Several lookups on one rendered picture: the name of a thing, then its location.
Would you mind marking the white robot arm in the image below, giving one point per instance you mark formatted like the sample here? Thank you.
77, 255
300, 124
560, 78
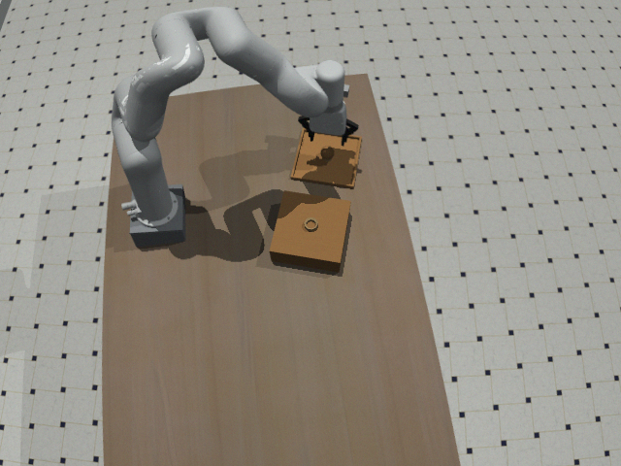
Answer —
182, 62

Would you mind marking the tan square block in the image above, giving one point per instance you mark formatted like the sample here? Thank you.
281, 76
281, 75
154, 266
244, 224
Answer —
310, 231

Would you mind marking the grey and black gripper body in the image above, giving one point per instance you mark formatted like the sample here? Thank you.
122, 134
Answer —
333, 124

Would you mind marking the brown ball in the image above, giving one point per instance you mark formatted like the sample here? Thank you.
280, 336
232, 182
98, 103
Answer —
327, 152

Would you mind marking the tan rimmed tray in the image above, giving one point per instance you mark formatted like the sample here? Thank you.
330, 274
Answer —
340, 170

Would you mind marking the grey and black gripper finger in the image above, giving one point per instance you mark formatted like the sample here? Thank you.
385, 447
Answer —
305, 124
349, 131

